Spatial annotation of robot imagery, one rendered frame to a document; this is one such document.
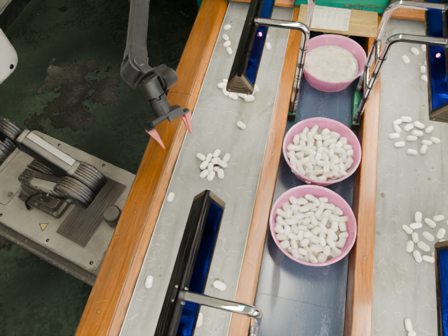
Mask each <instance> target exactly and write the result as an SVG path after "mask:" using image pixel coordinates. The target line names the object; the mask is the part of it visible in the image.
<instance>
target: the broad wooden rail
mask: <svg viewBox="0 0 448 336"><path fill-rule="evenodd" d="M228 6H229V3H228V2H227V1H226V0H203V1H202V4H201V6H200V8H199V12H198V14H197V16H196V19H195V22H194V24H193V27H192V30H191V32H190V34H189V38H188V40H187V43H186V45H185V48H184V50H183V53H182V56H181V58H180V61H179V64H178V66H177V69H176V71H175V72H176V74H177V77H178V80H177V83H176V84H174V85H173V86H172V87H170V88H169V90H168V92H167V95H166V97H167V99H168V101H169V103H170V105H171V106H173V105H179V106H181V108H182V109H184V108H187V109H190V111H191V116H192V114H193V111H194V108H195V105H196V102H197V99H198V96H199V93H200V90H201V86H202V84H203V80H204V78H205V74H206V72H207V68H208V66H209V62H210V60H211V56H212V54H213V50H214V48H215V44H216V42H217V38H218V36H219V32H220V30H221V26H222V24H223V20H224V18H225V14H226V12H227V8H228ZM154 129H155V130H156V131H157V133H158V135H159V137H160V139H161V140H162V142H163V144H164V146H165V149H164V148H162V146H161V145H160V144H159V143H158V141H157V140H156V139H154V138H153V137H152V136H151V137H150V139H149V142H148V144H147V147H146V150H145V152H144V155H143V158H142V160H141V163H140V165H139V168H138V170H137V173H136V176H135V179H134V181H133V184H132V186H131V189H130V192H129V194H128V196H127V200H126V202H125V204H124V207H123V210H122V212H121V215H120V218H119V220H118V222H117V226H116V228H115V231H114V233H113V236H112V238H111V241H110V244H109V246H108V249H107V252H106V254H105V257H104V259H103V262H102V264H101V267H100V270H99V272H98V275H97V278H96V280H95V283H94V285H93V288H92V290H91V293H90V296H89V298H88V301H87V304H86V306H85V309H84V311H83V314H82V316H81V319H80V322H79V324H78V327H77V330H76V332H75V335H74V336H119V334H120V332H121V328H122V326H123V322H124V320H125V316H126V314H127V310H128V308H129V304H130V302H131V298H132V296H133V292H134V290H135V286H136V284H137V280H138V278H139V274H140V271H141V268H142V265H143V262H144V259H145V256H146V253H147V250H148V247H149V244H150V241H151V238H152V235H153V232H154V229H155V226H156V223H157V220H158V217H159V214H160V211H161V208H162V205H163V202H164V199H165V196H166V193H167V190H168V187H169V184H170V181H171V177H172V174H173V171H174V168H175V165H176V162H177V159H178V156H179V153H180V150H181V147H182V144H183V141H184V138H185V135H186V132H187V128H186V126H185V124H184V122H183V120H182V118H181V117H178V118H176V119H174V120H173V121H168V119H166V120H165V121H163V122H161V123H159V124H158V125H156V126H154Z"/></svg>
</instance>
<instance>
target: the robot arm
mask: <svg viewBox="0 0 448 336"><path fill-rule="evenodd" d="M149 1H150V0H129V3H130V11H129V23H128V30H127V42H126V48H125V52H124V56H123V62H122V64H121V77H122V79H123V80H124V81H125V82H126V83H127V84H128V85H129V86H131V87H132V88H133V89H135V88H137V87H138V86H140V88H141V90H142V92H143V94H144V96H145V98H146V100H147V102H148V104H149V106H150V108H151V110H152V112H153V114H154V116H152V117H150V118H148V122H149V124H150V125H149V126H147V127H146V128H145V130H146V132H148V134H150V135H151V136H152V137H153V138H154V139H156V140H157V141H158V143H159V144H160V145H161V146H162V148H164V149H165V146H164V144H163V142H162V140H161V139H160V137H159V135H158V133H157V131H156V130H155V129H154V128H153V127H154V126H156V125H158V124H159V123H161V122H163V121H165V120H166V119H168V121H173V120H174V119H176V118H178V117H181V118H182V120H183V122H184V124H185V126H186V128H187V129H188V131H189V133H190V134H192V130H191V111H190V109H187V108H184V109H182V108H181V106H179V105H173V106H171V105H170V103H169V101H168V99H167V97H166V95H165V93H164V91H166V90H168V89H169V88H170V87H172V86H173V85H174V84H176V83H177V80H178V77H177V74H176V72H175V71H174V70H173V69H172V68H169V67H167V66H166V65H164V64H162V65H160V66H157V67H154V68H151V67H150V66H149V65H148V60H149V58H148V57H147V29H148V18H149Z"/></svg>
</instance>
